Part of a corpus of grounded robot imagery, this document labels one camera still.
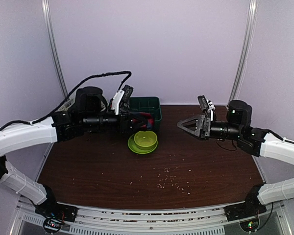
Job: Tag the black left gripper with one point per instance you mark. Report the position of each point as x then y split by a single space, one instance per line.
125 122

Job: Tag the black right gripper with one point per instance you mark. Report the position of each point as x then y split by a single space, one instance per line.
201 120

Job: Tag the red navy striped tie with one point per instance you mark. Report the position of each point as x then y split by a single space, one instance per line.
150 122

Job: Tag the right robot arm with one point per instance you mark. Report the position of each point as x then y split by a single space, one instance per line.
254 141

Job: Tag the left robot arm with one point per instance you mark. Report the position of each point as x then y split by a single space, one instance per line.
84 109

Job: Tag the lime green bowl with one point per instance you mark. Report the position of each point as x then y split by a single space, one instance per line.
145 139

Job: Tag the green divided organizer tray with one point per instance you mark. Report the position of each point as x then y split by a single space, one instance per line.
148 104

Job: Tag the lime green plate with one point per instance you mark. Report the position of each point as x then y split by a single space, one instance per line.
138 150

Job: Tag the pale green perforated basket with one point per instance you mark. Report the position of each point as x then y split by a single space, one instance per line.
67 105

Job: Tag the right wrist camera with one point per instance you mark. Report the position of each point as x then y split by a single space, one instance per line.
207 107

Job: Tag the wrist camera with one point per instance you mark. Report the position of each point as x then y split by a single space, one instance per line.
119 103
207 107

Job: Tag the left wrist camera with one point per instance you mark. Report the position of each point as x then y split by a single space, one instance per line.
119 103

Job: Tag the right aluminium frame post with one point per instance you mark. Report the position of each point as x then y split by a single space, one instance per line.
246 47

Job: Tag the aluminium frame post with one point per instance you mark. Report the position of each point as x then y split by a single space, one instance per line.
246 47
52 44

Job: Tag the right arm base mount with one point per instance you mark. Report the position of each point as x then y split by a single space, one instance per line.
249 208

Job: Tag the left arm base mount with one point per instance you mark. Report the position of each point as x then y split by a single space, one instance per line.
58 211

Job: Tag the left aluminium frame post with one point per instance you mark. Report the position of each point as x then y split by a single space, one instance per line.
52 44

